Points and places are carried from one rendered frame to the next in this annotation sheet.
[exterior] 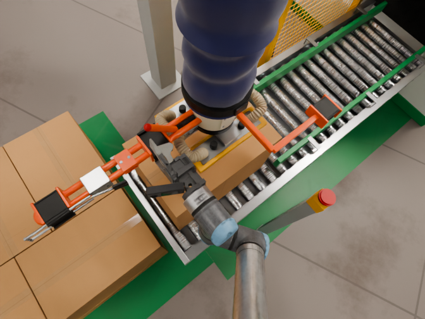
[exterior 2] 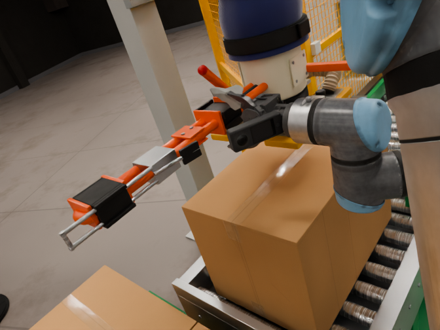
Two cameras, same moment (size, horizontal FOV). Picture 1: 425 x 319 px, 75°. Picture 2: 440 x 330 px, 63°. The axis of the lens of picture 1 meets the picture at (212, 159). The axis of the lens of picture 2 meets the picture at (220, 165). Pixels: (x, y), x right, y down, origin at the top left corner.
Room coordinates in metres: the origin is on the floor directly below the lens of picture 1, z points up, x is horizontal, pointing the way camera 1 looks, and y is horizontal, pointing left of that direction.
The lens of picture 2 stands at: (-0.46, 0.11, 1.54)
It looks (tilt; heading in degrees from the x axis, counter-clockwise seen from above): 28 degrees down; 9
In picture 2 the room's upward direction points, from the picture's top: 18 degrees counter-clockwise
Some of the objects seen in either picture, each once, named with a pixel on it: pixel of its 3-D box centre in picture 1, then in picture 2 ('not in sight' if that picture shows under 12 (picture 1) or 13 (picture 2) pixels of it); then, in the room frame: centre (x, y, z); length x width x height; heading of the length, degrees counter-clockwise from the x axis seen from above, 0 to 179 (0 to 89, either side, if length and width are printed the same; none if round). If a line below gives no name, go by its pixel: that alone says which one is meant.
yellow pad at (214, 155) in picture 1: (227, 136); (310, 109); (0.49, -0.04, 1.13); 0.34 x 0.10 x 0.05; 141
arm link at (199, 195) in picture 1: (198, 199); (306, 119); (0.20, 0.02, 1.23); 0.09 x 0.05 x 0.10; 141
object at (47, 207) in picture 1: (54, 206); (101, 200); (0.09, 0.42, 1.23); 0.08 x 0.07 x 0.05; 141
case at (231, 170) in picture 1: (202, 157); (298, 212); (0.53, 0.05, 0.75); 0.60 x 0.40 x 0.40; 140
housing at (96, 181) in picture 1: (97, 181); (156, 164); (0.19, 0.33, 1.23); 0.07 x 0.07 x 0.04; 51
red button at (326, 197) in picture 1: (326, 197); not in sight; (0.37, -0.48, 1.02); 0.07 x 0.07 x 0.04
